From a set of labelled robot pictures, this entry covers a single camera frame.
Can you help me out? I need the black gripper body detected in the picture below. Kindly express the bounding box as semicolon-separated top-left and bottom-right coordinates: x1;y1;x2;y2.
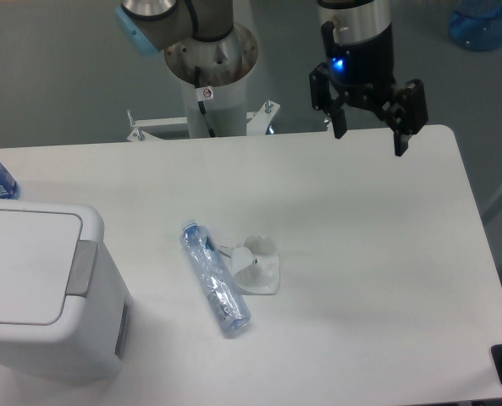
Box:
321;20;396;119

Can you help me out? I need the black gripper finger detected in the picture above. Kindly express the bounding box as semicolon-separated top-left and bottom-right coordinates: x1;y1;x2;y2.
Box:
383;79;428;156
309;62;347;139

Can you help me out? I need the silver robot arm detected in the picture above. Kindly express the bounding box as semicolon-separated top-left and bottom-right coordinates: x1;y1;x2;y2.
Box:
115;1;428;156

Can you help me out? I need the white trash can lid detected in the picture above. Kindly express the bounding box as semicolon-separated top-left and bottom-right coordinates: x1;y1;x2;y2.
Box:
0;207;104;326

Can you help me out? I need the white trash can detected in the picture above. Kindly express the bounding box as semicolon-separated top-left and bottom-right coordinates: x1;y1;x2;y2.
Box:
0;200;133;380

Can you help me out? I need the empty clear plastic bottle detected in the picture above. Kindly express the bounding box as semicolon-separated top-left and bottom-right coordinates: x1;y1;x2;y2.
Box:
179;220;251;337

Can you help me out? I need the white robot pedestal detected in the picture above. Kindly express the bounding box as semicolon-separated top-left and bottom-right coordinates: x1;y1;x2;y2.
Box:
127;22;280;141

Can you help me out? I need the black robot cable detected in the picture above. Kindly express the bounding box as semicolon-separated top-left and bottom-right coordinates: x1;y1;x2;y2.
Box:
193;66;217;138

